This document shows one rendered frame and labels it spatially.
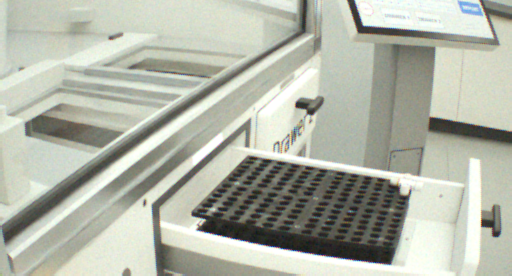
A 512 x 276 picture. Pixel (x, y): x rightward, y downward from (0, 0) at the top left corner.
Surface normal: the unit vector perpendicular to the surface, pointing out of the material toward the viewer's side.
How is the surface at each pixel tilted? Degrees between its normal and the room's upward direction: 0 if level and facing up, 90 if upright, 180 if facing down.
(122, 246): 90
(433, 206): 90
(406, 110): 90
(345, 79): 90
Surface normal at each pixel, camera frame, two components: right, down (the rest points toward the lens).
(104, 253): 0.94, 0.16
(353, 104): -0.26, 0.32
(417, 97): 0.33, 0.34
